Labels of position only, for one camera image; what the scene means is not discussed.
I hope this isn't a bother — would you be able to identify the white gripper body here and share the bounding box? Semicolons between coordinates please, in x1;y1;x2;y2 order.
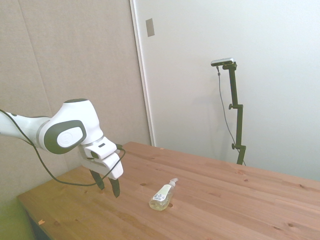
79;149;125;181

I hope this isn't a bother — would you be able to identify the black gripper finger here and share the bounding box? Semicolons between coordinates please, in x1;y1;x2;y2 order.
107;176;121;199
90;169;106;191

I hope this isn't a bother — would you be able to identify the clear sanitizer bottle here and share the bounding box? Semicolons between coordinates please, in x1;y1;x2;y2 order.
148;177;180;211

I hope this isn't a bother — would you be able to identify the white door frame trim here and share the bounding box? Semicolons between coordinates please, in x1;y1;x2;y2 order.
128;0;157;147

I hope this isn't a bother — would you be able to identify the black camera stand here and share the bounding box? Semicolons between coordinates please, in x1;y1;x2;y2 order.
222;62;247;166

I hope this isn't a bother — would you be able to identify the grey wall plate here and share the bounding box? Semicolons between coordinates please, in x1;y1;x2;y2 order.
145;17;156;38

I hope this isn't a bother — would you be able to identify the silver camera on stand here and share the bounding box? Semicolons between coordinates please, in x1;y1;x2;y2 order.
210;57;235;68

